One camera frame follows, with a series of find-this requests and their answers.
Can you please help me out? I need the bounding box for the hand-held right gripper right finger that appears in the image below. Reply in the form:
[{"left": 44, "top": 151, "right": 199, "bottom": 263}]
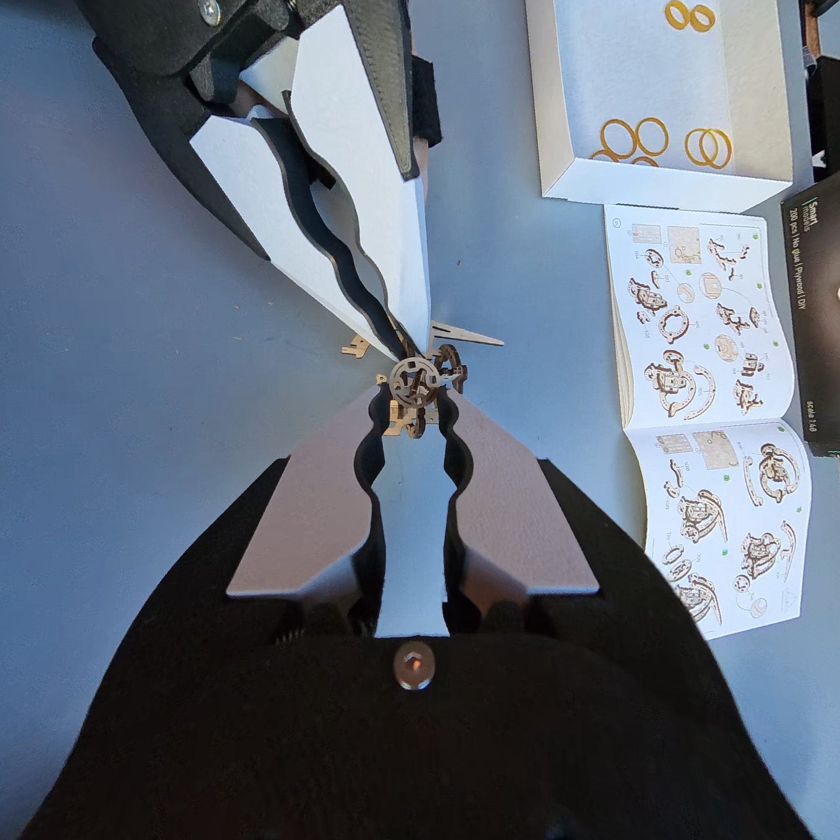
[{"left": 441, "top": 384, "right": 601, "bottom": 624}]

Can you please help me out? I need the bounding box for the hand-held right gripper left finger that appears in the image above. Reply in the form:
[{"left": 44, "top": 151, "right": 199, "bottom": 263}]
[{"left": 225, "top": 382, "right": 389, "bottom": 624}]

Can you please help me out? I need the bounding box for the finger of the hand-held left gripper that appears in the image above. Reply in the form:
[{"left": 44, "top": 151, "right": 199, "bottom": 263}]
[
  {"left": 282, "top": 3, "right": 434, "bottom": 361},
  {"left": 189, "top": 115, "right": 404, "bottom": 361}
]

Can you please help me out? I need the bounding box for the wooden model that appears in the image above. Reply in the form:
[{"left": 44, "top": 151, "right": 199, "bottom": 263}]
[{"left": 375, "top": 343, "right": 469, "bottom": 439}]

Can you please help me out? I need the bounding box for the pointed wooden model part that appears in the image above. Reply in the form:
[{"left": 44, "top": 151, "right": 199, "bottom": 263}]
[{"left": 430, "top": 320, "right": 505, "bottom": 349}]

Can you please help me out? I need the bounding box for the instruction booklet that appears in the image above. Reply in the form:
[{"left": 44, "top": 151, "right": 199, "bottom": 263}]
[{"left": 602, "top": 203, "right": 815, "bottom": 641}]

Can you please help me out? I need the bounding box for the white cardboard box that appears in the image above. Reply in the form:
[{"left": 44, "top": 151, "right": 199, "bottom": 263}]
[{"left": 525, "top": 0, "right": 796, "bottom": 214}]

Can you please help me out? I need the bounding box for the black product box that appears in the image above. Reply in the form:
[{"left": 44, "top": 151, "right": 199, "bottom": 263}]
[{"left": 780, "top": 184, "right": 840, "bottom": 458}]

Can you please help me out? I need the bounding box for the group of yellow rubber bands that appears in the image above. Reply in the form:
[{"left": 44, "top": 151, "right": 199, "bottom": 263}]
[{"left": 589, "top": 0, "right": 735, "bottom": 170}]

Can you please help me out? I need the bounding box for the black object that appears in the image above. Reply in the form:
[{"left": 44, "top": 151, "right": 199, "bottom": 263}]
[{"left": 799, "top": 0, "right": 840, "bottom": 186}]

